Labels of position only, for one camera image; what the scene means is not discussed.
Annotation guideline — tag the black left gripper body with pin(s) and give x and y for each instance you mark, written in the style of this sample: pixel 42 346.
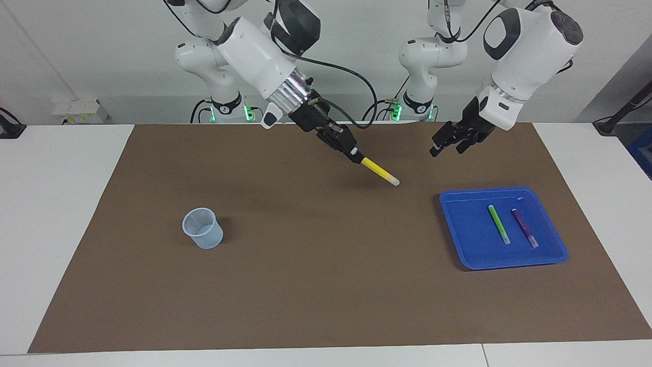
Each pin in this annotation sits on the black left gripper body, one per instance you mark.
pixel 476 125

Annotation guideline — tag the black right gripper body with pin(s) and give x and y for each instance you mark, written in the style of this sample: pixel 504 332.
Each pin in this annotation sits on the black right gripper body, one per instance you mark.
pixel 313 118

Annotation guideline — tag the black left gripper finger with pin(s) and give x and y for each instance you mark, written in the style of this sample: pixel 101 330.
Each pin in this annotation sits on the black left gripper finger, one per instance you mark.
pixel 468 143
pixel 447 135

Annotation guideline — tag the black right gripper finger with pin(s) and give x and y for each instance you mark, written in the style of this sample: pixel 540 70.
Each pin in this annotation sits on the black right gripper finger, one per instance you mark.
pixel 333 142
pixel 345 138

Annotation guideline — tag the yellow pen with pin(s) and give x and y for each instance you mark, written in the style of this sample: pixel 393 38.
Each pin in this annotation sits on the yellow pen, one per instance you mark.
pixel 379 171

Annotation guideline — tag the green pen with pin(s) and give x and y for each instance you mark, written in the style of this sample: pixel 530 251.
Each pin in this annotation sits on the green pen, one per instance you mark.
pixel 499 224

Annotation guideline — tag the purple pen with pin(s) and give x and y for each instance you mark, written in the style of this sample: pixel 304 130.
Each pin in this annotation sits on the purple pen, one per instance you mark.
pixel 524 228

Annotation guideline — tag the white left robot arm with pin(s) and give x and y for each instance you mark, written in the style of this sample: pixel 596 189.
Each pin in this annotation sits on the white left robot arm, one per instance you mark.
pixel 530 56

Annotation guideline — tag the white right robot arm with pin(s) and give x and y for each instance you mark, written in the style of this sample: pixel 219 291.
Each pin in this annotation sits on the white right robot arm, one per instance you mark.
pixel 254 51

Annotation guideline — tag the blue plastic tray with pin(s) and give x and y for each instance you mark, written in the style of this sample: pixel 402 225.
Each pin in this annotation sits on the blue plastic tray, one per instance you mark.
pixel 473 239

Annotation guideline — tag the brown paper table mat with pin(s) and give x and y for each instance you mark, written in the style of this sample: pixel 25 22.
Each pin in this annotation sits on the brown paper table mat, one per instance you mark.
pixel 316 285

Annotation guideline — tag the black stand pole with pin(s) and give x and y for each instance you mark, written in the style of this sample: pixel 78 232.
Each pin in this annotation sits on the black stand pole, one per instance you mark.
pixel 624 109

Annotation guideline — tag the clear plastic cup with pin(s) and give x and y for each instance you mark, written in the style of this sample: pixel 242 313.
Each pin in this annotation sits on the clear plastic cup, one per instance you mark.
pixel 206 239

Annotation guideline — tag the blue box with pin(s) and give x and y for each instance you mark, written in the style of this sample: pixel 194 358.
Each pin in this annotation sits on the blue box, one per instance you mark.
pixel 643 153

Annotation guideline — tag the white power strip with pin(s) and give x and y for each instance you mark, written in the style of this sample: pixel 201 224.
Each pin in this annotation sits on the white power strip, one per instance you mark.
pixel 79 111

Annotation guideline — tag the black clamp base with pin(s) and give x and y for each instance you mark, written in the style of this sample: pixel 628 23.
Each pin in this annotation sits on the black clamp base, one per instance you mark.
pixel 10 128

